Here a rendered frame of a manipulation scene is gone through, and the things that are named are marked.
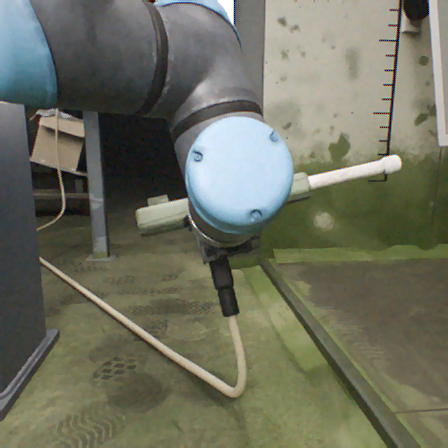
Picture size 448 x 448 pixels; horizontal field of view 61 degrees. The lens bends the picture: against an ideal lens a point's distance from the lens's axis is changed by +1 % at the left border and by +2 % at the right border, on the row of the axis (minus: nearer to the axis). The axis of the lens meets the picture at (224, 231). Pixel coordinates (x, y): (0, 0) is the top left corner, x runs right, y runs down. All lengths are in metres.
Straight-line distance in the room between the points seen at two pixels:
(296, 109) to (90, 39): 1.21
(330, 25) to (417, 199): 0.73
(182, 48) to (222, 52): 0.04
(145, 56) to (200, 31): 0.07
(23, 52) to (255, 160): 0.17
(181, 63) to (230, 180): 0.10
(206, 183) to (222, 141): 0.04
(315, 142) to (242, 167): 1.18
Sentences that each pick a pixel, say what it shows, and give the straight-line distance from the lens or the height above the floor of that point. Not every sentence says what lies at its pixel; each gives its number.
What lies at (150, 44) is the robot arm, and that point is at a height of 0.52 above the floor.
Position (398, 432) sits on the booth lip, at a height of 0.04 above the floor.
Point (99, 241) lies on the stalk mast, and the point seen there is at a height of 0.08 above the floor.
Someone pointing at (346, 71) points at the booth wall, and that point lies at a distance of 1.54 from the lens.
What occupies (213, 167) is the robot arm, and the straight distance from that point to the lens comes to 0.30.
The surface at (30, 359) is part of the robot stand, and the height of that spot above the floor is 0.03.
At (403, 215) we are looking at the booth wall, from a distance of 1.65.
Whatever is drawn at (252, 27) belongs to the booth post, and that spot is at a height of 0.87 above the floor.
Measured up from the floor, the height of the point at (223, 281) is 0.23.
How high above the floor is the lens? 0.43
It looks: 11 degrees down
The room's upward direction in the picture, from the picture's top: straight up
